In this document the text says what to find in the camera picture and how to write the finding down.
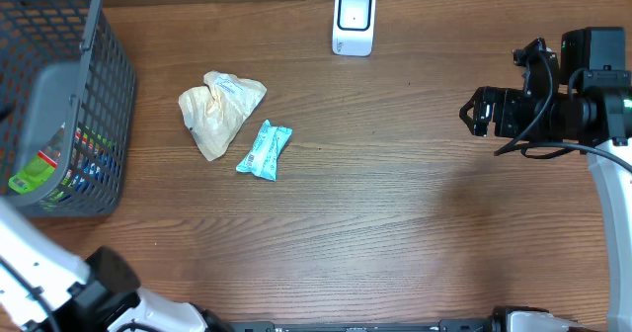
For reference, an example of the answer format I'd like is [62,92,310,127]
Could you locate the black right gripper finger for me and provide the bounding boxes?
[460,86,492,114]
[459,107,489,137]

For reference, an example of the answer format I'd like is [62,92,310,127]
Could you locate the teal snack packet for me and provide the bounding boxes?
[236,120,292,181]

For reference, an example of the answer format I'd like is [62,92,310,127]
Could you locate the beige snack bag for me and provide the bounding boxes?
[178,71,268,161]

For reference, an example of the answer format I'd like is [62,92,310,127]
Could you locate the green candy bag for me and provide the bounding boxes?
[8,124,65,195]

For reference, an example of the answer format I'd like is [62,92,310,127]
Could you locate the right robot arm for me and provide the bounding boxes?
[459,27,631,331]

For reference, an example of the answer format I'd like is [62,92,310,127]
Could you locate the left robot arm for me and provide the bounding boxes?
[1,200,231,332]

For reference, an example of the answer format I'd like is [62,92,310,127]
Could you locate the white barcode scanner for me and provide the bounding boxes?
[332,0,376,57]

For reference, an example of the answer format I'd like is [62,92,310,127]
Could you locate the grey plastic shopping basket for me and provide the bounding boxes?
[1,0,137,217]

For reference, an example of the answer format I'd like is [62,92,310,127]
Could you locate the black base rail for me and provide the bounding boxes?
[139,319,580,332]

